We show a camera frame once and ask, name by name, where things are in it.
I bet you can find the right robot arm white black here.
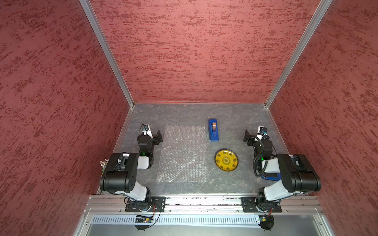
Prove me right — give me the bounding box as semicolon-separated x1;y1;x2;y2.
242;126;321;213

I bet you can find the clear bubble wrap sheet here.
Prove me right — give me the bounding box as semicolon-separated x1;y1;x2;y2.
157;125;208;183

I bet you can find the bundle of pencils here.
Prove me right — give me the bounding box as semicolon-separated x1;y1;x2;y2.
100;159;109;172

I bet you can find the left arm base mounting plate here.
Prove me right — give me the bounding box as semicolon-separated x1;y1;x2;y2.
125;196;166;213

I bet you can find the yellow patterned dinner plate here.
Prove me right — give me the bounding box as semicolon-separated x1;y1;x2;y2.
215;149;239;172

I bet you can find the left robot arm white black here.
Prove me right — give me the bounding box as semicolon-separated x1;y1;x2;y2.
99;130;163;212

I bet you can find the white perforated cable duct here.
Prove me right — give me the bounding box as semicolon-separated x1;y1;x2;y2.
91;214;260;227

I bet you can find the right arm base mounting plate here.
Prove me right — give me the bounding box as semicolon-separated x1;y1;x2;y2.
241;197;282;214

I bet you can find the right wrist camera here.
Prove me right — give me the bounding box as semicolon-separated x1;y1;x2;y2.
257;125;270;140

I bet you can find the blue stapler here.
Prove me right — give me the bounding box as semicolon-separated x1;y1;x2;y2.
261;173;281;182

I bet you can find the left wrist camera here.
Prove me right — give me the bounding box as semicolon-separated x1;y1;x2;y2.
138;124;153;138

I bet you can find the blue tape dispenser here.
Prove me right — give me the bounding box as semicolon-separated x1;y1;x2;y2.
208;119;219;142

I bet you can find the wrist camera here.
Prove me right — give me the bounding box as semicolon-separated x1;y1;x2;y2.
138;124;153;138
257;125;270;140

